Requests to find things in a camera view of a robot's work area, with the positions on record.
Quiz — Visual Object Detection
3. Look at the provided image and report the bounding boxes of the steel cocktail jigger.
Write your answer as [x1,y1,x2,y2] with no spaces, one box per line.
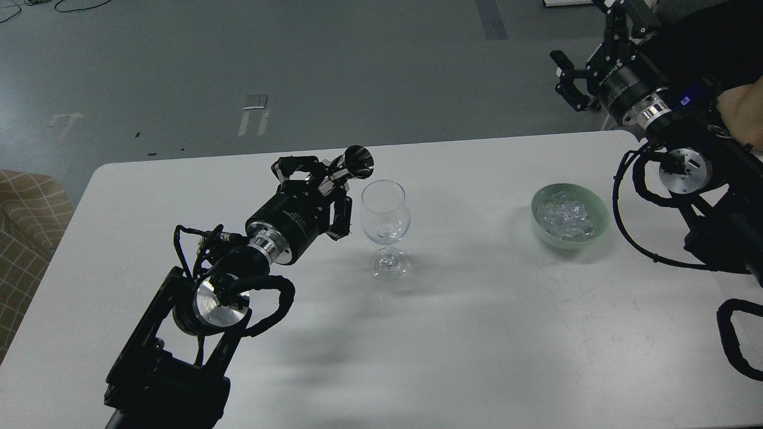
[317,145,374,196]

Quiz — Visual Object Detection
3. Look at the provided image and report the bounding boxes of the beige checkered sofa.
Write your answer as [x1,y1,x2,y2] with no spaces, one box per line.
[1,169,74,359]

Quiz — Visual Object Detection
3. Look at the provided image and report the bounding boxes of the person in black shirt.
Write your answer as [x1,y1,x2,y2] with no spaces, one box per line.
[641,1,762,151]

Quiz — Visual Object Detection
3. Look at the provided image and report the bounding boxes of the black floor cable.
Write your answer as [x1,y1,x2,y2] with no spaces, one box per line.
[54,0,111,13]
[0,0,51,24]

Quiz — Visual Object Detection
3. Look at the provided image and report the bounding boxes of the white board edge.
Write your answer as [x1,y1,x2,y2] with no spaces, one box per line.
[542,0,593,8]

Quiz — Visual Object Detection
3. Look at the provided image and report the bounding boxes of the green bowl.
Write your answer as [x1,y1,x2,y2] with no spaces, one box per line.
[531,183,610,251]

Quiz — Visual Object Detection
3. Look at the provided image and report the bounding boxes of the clear wine glass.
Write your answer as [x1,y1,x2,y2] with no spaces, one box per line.
[361,179,411,282]

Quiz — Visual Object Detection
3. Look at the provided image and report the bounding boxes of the clear ice cubes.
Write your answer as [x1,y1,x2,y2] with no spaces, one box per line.
[532,200,598,243]

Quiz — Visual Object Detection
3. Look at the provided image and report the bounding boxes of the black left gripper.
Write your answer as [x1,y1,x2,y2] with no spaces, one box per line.
[245,156,352,265]

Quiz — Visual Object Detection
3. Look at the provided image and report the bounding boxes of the white office chair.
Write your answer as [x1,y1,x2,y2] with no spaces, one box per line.
[600,110,621,131]

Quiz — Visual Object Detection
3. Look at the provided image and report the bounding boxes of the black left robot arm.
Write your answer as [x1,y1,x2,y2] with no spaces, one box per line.
[104,145,374,428]

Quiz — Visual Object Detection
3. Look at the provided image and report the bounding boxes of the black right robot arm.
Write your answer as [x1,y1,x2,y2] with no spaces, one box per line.
[550,1,761,282]

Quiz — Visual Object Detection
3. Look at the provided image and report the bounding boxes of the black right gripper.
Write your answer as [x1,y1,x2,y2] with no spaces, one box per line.
[550,1,671,127]

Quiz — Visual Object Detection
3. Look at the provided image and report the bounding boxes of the black floor cable left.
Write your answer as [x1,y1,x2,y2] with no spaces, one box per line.
[0,0,51,24]

